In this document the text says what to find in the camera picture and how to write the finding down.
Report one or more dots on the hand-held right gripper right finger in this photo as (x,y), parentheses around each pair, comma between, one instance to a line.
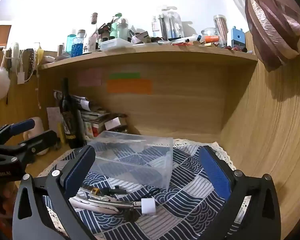
(215,172)

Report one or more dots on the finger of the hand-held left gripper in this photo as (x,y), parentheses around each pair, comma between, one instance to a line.
(22,125)
(42,141)

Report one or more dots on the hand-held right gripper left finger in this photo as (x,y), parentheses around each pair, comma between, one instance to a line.
(80,170)

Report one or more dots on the small black tool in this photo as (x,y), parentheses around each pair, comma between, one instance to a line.
(115,190)

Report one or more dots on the white handheld magnifier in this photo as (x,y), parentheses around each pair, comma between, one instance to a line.
(97,207)

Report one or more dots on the keys and small tools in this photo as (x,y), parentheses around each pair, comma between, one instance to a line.
(110,201)

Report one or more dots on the clear plastic storage box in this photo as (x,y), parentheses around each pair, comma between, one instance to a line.
(130,160)

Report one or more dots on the white charger plug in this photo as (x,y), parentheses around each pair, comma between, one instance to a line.
(148,206)

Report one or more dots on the beige mug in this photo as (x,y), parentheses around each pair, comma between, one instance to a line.
(38,127)

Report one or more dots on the white paper note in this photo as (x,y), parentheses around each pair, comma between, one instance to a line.
(53,117)

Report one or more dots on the dark wine bottle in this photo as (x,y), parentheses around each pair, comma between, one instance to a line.
(70,125)

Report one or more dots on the white hanging tag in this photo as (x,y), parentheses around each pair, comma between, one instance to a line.
(20,78)

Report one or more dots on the blue wave patterned tablecloth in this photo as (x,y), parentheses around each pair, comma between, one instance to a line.
(180,205)

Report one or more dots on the stack of books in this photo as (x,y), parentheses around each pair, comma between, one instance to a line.
(95,117)

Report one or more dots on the small white cardboard box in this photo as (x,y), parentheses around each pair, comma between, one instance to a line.
(112,123)

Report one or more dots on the pink sticky note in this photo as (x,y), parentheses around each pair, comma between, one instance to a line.
(90,77)

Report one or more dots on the blue glass bottle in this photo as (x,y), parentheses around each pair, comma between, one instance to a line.
(77,46)

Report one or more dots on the orange sticky note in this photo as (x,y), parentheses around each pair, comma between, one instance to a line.
(130,86)

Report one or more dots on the green sticky note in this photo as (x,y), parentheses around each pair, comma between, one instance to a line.
(125,75)

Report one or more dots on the clear lidded plastic container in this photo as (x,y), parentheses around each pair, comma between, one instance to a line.
(115,44)

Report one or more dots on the corked glass bottle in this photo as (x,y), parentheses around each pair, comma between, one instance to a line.
(94,20)

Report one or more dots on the orange tube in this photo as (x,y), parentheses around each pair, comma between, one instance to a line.
(212,39)

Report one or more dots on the wooden shelf board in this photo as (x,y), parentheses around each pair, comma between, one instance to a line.
(150,53)

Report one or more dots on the mint green bottle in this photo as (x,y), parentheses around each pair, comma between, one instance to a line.
(120,28)

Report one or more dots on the blue box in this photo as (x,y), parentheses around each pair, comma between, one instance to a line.
(238,37)

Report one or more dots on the glass jar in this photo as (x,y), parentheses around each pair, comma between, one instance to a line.
(209,32)

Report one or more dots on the tall jar of sticks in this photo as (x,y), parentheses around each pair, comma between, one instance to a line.
(220,27)

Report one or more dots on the clear blister pack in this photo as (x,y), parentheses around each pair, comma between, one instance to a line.
(168,23)

